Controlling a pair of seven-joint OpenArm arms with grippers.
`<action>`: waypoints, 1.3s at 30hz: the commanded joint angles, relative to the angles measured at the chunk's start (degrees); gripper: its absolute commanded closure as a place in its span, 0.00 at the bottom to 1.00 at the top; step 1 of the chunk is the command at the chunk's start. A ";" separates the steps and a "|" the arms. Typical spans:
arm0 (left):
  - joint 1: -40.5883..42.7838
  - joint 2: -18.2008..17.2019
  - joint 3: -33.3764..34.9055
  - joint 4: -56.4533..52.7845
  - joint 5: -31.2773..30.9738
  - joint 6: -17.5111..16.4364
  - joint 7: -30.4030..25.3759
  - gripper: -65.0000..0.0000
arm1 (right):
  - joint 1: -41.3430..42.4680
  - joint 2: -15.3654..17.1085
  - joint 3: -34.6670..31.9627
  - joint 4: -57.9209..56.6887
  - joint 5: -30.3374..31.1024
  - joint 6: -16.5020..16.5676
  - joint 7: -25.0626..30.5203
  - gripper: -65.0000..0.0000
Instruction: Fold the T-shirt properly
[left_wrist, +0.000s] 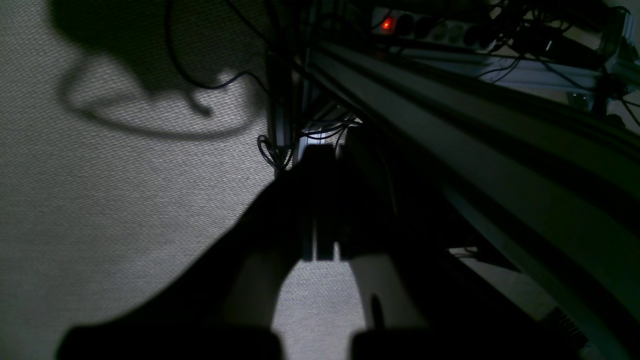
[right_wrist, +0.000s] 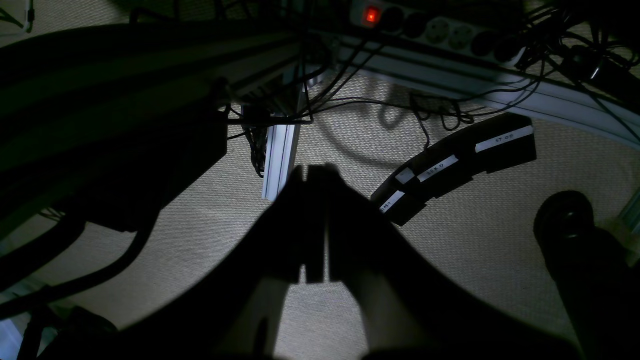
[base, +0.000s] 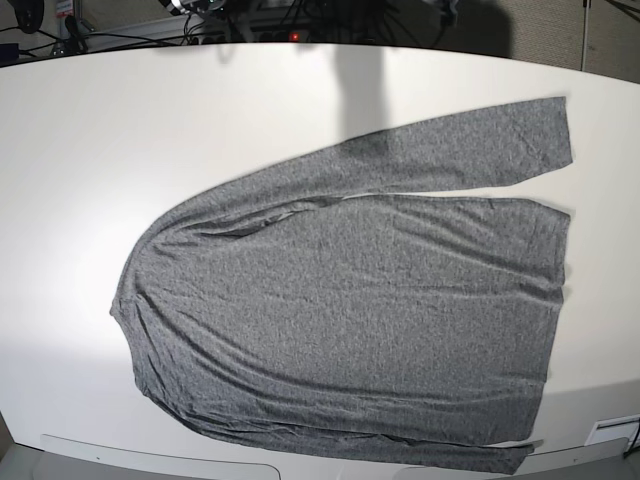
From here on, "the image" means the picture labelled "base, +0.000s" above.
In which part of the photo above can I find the grey long-sleeve T-shirt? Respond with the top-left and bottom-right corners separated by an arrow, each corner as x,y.
110,97 -> 572,474

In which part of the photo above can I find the black power strip red light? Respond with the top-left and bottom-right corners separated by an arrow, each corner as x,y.
188,30 -> 311,45

